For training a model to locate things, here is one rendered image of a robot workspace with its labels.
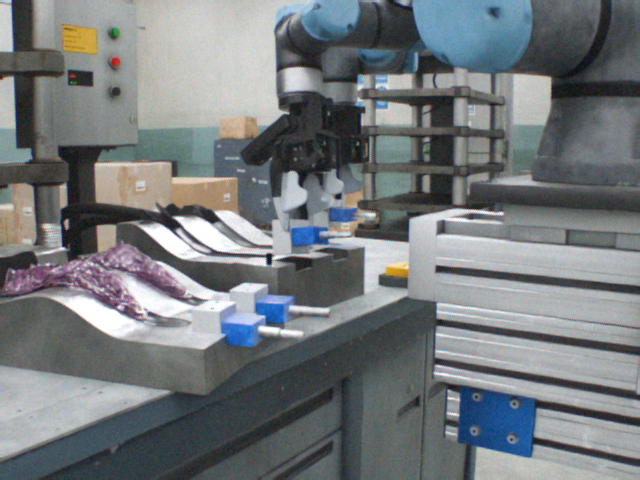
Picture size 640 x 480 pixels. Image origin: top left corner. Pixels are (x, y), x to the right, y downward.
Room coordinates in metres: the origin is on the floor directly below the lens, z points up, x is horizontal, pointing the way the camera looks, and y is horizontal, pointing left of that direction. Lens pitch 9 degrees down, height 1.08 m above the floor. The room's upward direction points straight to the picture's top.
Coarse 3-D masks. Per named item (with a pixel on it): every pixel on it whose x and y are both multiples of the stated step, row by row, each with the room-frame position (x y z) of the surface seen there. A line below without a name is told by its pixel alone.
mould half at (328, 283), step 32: (128, 224) 1.18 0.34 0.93; (160, 224) 1.20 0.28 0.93; (192, 224) 1.25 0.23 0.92; (160, 256) 1.14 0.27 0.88; (192, 256) 1.12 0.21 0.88; (288, 256) 1.09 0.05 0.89; (320, 256) 1.09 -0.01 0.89; (352, 256) 1.17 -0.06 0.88; (224, 288) 1.05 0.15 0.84; (288, 288) 1.01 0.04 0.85; (320, 288) 1.09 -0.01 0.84; (352, 288) 1.17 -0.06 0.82
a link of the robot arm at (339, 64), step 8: (336, 48) 1.32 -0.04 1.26; (344, 48) 1.32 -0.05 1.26; (328, 56) 1.33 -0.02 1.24; (336, 56) 1.32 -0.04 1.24; (344, 56) 1.32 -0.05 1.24; (352, 56) 1.32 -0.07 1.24; (328, 64) 1.33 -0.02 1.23; (336, 64) 1.32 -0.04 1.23; (344, 64) 1.32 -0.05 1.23; (352, 64) 1.32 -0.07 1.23; (328, 72) 1.33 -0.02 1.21; (336, 72) 1.32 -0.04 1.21; (344, 72) 1.32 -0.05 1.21; (352, 72) 1.33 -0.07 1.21; (328, 80) 1.33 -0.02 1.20; (336, 80) 1.32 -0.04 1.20; (344, 80) 1.33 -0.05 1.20; (352, 80) 1.33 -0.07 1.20
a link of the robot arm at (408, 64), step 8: (408, 56) 1.29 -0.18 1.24; (416, 56) 1.32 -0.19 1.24; (360, 64) 1.32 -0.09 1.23; (400, 64) 1.28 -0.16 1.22; (408, 64) 1.30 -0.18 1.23; (416, 64) 1.32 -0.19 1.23; (360, 72) 1.33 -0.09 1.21; (368, 72) 1.33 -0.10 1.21; (376, 72) 1.33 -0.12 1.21; (384, 72) 1.29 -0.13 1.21; (392, 72) 1.31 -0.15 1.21; (400, 72) 1.32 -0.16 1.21; (408, 72) 1.31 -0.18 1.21
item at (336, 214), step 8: (336, 200) 1.37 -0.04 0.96; (328, 208) 1.35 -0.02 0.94; (336, 208) 1.34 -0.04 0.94; (344, 208) 1.34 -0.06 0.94; (352, 208) 1.35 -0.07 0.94; (320, 216) 1.36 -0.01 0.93; (328, 216) 1.35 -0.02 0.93; (336, 216) 1.34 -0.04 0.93; (344, 216) 1.33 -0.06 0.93; (352, 216) 1.34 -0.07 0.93; (360, 216) 1.33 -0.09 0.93; (368, 216) 1.32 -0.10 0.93; (376, 216) 1.32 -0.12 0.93; (320, 224) 1.36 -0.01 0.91; (328, 224) 1.35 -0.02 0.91; (336, 224) 1.37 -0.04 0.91
